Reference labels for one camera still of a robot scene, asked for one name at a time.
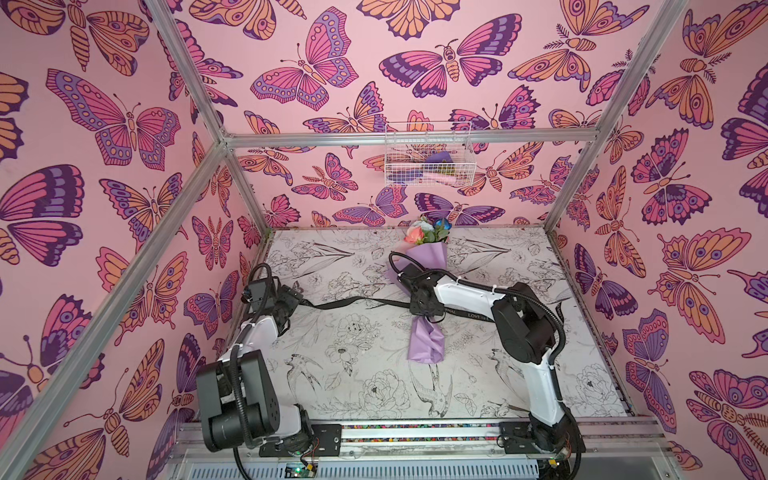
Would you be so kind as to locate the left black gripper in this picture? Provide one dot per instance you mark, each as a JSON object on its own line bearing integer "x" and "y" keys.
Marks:
{"x": 288, "y": 295}

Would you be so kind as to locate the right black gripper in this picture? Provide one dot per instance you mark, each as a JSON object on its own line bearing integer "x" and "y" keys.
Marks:
{"x": 421, "y": 302}

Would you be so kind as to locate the black ribbon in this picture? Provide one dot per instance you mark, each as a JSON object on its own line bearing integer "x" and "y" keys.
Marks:
{"x": 372, "y": 303}

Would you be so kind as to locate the pink fake rose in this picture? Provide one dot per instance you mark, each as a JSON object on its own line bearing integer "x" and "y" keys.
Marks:
{"x": 414, "y": 235}

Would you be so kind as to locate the blue fake flower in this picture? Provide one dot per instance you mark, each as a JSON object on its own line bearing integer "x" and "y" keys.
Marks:
{"x": 442, "y": 228}

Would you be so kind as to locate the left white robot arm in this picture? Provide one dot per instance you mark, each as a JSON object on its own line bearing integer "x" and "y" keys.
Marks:
{"x": 238, "y": 403}

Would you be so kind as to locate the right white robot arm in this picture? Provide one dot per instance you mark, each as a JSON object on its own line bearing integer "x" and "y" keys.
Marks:
{"x": 529, "y": 332}

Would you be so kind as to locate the white wire basket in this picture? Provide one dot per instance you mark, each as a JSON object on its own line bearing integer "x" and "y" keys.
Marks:
{"x": 429, "y": 158}

